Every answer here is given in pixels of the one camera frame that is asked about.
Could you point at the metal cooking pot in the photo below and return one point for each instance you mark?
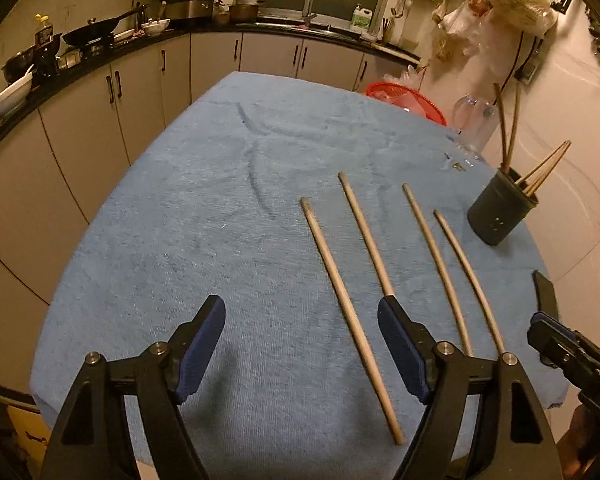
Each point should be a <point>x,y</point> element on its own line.
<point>188,9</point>

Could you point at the kitchen faucet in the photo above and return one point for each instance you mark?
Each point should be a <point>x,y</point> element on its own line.
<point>308,14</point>

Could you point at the lower kitchen cabinets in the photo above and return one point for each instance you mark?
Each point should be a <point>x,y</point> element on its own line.
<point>130,110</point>

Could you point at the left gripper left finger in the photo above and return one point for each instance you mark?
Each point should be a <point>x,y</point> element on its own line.
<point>191,348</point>

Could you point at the wooden chopstick two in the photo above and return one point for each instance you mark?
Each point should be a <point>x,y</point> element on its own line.
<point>543,162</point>

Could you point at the wooden chopstick one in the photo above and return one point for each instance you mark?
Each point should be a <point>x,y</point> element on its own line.
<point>502,124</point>

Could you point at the dark perforated utensil holder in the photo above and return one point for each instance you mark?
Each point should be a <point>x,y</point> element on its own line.
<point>500,207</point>

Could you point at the wooden chopstick five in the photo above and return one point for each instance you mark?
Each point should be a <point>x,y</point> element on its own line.
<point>367,236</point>

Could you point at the wooden chopstick three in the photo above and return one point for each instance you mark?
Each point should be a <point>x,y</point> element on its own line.
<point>544,173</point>

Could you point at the red plastic basket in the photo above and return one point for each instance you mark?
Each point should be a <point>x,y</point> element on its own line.
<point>407,99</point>

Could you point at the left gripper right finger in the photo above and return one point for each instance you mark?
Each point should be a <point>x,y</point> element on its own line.
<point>411,347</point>

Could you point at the wooden chopstick seven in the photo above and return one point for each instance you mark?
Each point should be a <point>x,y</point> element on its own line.
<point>474,281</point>

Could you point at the clear glass pitcher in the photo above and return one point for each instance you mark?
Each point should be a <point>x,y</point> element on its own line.
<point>475,120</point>

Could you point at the small metal clips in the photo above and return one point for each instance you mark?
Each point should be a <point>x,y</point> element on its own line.
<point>457,164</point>

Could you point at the yellow cap oil bottle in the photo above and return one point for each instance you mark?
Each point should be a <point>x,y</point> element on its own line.
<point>44,33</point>

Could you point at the wooden chopstick six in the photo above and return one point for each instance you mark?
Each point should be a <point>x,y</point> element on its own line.
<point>447,284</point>

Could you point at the blue towel table cover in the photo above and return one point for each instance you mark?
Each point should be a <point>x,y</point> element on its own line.
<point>304,408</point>

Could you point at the black wok pan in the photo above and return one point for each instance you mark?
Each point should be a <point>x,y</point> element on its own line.
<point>98,29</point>

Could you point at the wooden chopstick four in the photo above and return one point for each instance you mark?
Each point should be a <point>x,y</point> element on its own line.
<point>353,322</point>

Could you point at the green white detergent bottle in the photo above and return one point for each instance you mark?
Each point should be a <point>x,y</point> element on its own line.
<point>361,19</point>

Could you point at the wooden chopstick eight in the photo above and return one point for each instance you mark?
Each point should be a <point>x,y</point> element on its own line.
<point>513,133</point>

